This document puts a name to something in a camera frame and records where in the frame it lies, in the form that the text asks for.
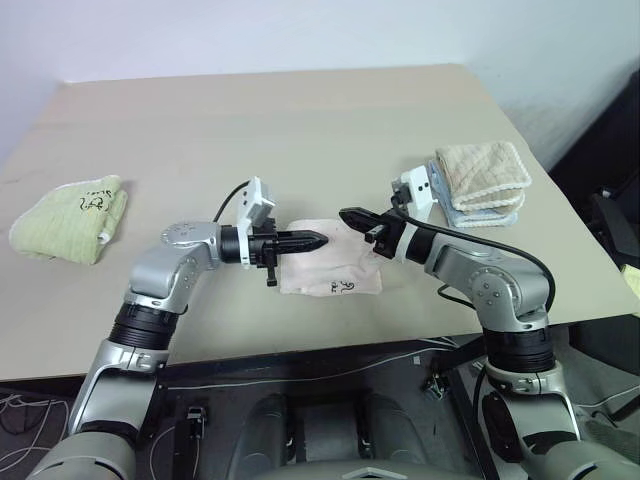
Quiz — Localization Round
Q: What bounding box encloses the pale pink towel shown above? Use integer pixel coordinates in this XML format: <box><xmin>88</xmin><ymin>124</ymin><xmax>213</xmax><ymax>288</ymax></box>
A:
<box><xmin>276</xmin><ymin>216</ymin><xmax>385</xmax><ymax>298</ymax></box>

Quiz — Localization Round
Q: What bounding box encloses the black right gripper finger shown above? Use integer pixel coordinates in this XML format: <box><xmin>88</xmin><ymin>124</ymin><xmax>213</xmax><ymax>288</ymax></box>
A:
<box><xmin>340</xmin><ymin>216</ymin><xmax>381</xmax><ymax>235</ymax></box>
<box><xmin>338</xmin><ymin>206</ymin><xmax>387</xmax><ymax>225</ymax></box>

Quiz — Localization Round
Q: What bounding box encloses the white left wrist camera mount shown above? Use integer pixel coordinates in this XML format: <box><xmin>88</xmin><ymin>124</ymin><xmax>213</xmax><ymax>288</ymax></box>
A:
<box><xmin>234</xmin><ymin>175</ymin><xmax>278</xmax><ymax>267</ymax></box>

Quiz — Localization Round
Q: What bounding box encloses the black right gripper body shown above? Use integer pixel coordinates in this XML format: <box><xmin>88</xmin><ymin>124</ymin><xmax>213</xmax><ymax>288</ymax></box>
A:
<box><xmin>366</xmin><ymin>212</ymin><xmax>409</xmax><ymax>260</ymax></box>

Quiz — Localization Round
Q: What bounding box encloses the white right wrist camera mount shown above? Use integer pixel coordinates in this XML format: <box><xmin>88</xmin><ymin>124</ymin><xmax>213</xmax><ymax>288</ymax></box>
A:
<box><xmin>389</xmin><ymin>166</ymin><xmax>438</xmax><ymax>264</ymax></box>

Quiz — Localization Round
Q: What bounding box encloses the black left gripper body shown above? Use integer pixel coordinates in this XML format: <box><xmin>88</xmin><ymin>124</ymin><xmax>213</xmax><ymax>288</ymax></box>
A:
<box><xmin>247</xmin><ymin>218</ymin><xmax>295</xmax><ymax>289</ymax></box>

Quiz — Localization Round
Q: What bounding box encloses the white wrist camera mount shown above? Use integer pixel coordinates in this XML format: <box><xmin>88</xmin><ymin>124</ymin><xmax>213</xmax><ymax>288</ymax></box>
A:
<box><xmin>389</xmin><ymin>166</ymin><xmax>438</xmax><ymax>264</ymax></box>
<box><xmin>234</xmin><ymin>175</ymin><xmax>278</xmax><ymax>267</ymax></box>

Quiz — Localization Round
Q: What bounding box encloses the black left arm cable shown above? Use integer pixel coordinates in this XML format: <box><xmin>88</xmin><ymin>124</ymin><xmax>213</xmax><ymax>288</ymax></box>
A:
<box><xmin>211</xmin><ymin>180</ymin><xmax>251</xmax><ymax>224</ymax></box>

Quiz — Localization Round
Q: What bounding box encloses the green folded towel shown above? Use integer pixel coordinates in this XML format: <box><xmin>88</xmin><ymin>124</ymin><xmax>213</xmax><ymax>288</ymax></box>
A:
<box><xmin>8</xmin><ymin>173</ymin><xmax>131</xmax><ymax>264</ymax></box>

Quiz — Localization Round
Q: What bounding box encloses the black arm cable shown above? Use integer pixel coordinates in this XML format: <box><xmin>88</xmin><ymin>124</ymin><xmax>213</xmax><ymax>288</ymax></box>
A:
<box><xmin>390</xmin><ymin>194</ymin><xmax>558</xmax><ymax>321</ymax></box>
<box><xmin>211</xmin><ymin>180</ymin><xmax>251</xmax><ymax>224</ymax></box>

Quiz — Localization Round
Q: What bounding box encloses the light blue folded towel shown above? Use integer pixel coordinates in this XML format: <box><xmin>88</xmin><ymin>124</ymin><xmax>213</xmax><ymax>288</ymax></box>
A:
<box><xmin>426</xmin><ymin>158</ymin><xmax>527</xmax><ymax>229</ymax></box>

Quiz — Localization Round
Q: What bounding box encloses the black chair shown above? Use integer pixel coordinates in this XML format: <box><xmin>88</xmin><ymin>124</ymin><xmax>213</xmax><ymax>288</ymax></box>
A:
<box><xmin>546</xmin><ymin>61</ymin><xmax>640</xmax><ymax>265</ymax></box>

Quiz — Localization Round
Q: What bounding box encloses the dark rounded shape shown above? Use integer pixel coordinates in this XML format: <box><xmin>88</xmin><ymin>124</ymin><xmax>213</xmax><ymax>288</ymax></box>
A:
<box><xmin>233</xmin><ymin>391</ymin><xmax>290</xmax><ymax>467</ymax></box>
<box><xmin>355</xmin><ymin>391</ymin><xmax>427</xmax><ymax>467</ymax></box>

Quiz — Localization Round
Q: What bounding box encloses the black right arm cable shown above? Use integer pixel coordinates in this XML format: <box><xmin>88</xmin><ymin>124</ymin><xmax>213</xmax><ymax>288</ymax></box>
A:
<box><xmin>390</xmin><ymin>194</ymin><xmax>558</xmax><ymax>321</ymax></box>

